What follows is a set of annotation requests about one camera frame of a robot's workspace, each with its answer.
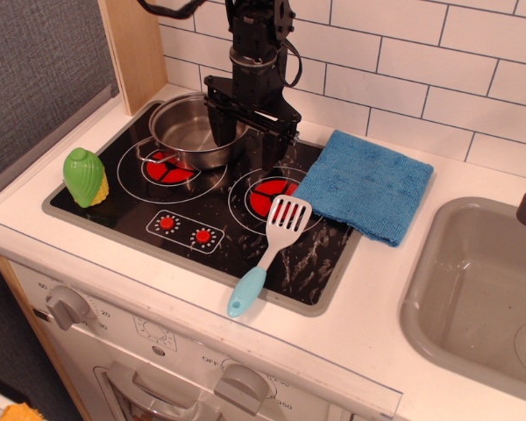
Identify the stainless steel pot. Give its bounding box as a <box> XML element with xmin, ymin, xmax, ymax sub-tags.
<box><xmin>135</xmin><ymin>93</ymin><xmax>248</xmax><ymax>171</ymax></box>

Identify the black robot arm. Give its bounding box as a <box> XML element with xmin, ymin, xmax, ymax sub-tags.
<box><xmin>204</xmin><ymin>1</ymin><xmax>302</xmax><ymax>170</ymax></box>

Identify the grey timer knob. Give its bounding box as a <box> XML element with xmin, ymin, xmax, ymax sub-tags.
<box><xmin>46</xmin><ymin>286</ymin><xmax>90</xmax><ymax>331</ymax></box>

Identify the yellow object at corner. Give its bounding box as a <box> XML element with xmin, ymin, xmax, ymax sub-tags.
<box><xmin>0</xmin><ymin>403</ymin><xmax>45</xmax><ymax>421</ymax></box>

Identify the green yellow toy corn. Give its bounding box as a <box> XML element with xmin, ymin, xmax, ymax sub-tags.
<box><xmin>63</xmin><ymin>147</ymin><xmax>110</xmax><ymax>208</ymax></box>

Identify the grey oven temperature knob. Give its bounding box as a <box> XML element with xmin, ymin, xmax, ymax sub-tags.
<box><xmin>214</xmin><ymin>364</ymin><xmax>270</xmax><ymax>416</ymax></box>

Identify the wooden side post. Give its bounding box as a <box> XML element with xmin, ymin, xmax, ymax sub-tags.
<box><xmin>97</xmin><ymin>0</ymin><xmax>167</xmax><ymax>116</ymax></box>

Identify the blue folded towel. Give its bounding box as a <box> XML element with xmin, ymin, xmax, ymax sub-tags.
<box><xmin>294</xmin><ymin>130</ymin><xmax>434</xmax><ymax>247</ymax></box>

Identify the white spatula blue handle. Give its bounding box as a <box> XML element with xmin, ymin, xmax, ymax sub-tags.
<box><xmin>227</xmin><ymin>195</ymin><xmax>313</xmax><ymax>318</ymax></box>

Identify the grey oven door handle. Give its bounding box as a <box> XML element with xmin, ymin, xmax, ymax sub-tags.
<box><xmin>104</xmin><ymin>362</ymin><xmax>224</xmax><ymax>420</ymax></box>

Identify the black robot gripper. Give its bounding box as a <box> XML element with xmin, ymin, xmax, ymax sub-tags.
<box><xmin>204</xmin><ymin>52</ymin><xmax>301</xmax><ymax>171</ymax></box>

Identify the red stove knob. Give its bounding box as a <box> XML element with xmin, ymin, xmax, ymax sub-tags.
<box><xmin>159</xmin><ymin>216</ymin><xmax>175</xmax><ymax>232</ymax></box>
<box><xmin>195</xmin><ymin>229</ymin><xmax>212</xmax><ymax>245</ymax></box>

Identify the black toy stovetop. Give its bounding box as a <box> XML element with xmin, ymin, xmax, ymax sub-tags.
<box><xmin>43</xmin><ymin>105</ymin><xmax>359</xmax><ymax>317</ymax></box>

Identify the left red stove knob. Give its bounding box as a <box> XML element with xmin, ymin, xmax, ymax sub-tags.
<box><xmin>159</xmin><ymin>216</ymin><xmax>175</xmax><ymax>232</ymax></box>

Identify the grey toy sink basin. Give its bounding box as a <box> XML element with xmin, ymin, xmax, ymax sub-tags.
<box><xmin>401</xmin><ymin>197</ymin><xmax>526</xmax><ymax>401</ymax></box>

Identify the right red stove knob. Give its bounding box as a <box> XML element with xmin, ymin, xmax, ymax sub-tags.
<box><xmin>195</xmin><ymin>229</ymin><xmax>212</xmax><ymax>245</ymax></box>

